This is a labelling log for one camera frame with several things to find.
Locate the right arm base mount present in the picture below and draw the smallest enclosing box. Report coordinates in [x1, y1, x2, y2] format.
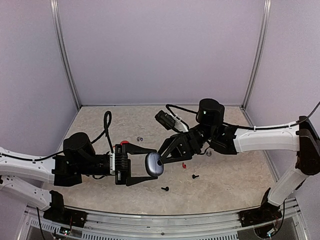
[238, 207, 283, 228]

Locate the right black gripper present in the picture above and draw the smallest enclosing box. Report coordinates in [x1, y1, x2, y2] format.
[153, 123, 215, 165]

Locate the front aluminium rail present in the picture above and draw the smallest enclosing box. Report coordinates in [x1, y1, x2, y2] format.
[18, 197, 310, 240]

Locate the red round charging case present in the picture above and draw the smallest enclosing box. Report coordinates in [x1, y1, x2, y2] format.
[120, 140, 129, 146]

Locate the purple earbud charging case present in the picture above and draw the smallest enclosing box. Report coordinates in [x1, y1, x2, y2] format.
[145, 152, 164, 177]

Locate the right aluminium frame post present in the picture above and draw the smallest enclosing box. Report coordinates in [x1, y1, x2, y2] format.
[241, 0, 272, 112]

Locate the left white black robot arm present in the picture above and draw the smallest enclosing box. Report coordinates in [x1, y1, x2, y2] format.
[0, 132, 164, 223]

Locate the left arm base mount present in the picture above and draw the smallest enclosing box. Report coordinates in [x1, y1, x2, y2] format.
[43, 207, 88, 228]

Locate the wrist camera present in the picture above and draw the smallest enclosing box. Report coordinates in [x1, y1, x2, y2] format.
[154, 110, 189, 133]
[109, 144, 132, 186]

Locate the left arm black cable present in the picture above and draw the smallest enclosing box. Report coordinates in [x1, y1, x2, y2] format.
[89, 110, 116, 153]

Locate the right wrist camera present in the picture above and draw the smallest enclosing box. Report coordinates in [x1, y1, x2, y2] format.
[154, 110, 189, 133]

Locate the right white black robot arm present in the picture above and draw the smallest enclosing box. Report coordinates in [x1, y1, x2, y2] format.
[155, 98, 320, 222]

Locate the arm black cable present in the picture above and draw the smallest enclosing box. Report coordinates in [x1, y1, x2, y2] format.
[89, 110, 116, 153]
[165, 101, 320, 131]

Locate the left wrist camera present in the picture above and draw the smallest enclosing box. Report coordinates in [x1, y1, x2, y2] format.
[109, 144, 132, 186]

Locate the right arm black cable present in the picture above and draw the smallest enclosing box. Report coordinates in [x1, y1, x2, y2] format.
[165, 101, 320, 131]

